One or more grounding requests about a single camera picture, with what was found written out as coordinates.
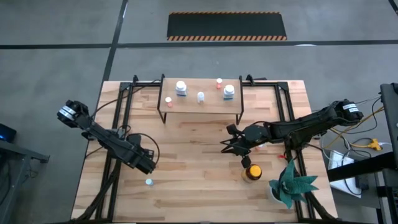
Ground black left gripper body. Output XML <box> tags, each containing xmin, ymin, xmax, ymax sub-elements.
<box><xmin>134</xmin><ymin>150</ymin><xmax>157</xmax><ymax>175</ymax></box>

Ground black device blue light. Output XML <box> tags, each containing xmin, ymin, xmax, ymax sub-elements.
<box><xmin>0</xmin><ymin>123</ymin><xmax>17</xmax><ymax>143</ymax></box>

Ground black metal table frame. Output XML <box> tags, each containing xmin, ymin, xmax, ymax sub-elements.
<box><xmin>74</xmin><ymin>73</ymin><xmax>336</xmax><ymax>223</ymax></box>

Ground black equipment stand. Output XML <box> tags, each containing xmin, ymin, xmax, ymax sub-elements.
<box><xmin>326</xmin><ymin>82</ymin><xmax>398</xmax><ymax>224</ymax></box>

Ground green artificial plant white pot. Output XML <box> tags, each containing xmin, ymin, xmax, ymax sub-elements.
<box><xmin>267</xmin><ymin>159</ymin><xmax>320</xmax><ymax>210</ymax></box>

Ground white blue-label medicine bottle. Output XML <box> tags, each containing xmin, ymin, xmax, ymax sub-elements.
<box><xmin>223</xmin><ymin>83</ymin><xmax>236</xmax><ymax>101</ymax></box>
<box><xmin>175</xmin><ymin>80</ymin><xmax>188</xmax><ymax>97</ymax></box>

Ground white papers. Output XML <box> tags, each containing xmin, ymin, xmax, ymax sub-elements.
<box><xmin>328</xmin><ymin>149</ymin><xmax>363</xmax><ymax>198</ymax></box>

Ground amber bottle yellow cap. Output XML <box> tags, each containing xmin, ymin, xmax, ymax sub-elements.
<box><xmin>241</xmin><ymin>164</ymin><xmax>263</xmax><ymax>184</ymax></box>

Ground grey metal stand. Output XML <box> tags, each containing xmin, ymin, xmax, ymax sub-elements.
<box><xmin>0</xmin><ymin>139</ymin><xmax>50</xmax><ymax>224</ymax></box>

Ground yellow power cord splitter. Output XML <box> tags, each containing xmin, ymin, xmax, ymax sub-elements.
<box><xmin>323</xmin><ymin>105</ymin><xmax>386</xmax><ymax>152</ymax></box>

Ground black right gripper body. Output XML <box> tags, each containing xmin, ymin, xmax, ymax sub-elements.
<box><xmin>226</xmin><ymin>123</ymin><xmax>269</xmax><ymax>169</ymax></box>

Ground black hazard-striped floor mat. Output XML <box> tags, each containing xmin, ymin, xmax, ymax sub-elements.
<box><xmin>166</xmin><ymin>11</ymin><xmax>288</xmax><ymax>42</ymax></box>

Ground wooden shelf black metal legs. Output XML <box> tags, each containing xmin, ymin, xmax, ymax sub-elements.
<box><xmin>157</xmin><ymin>73</ymin><xmax>245</xmax><ymax>125</ymax></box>

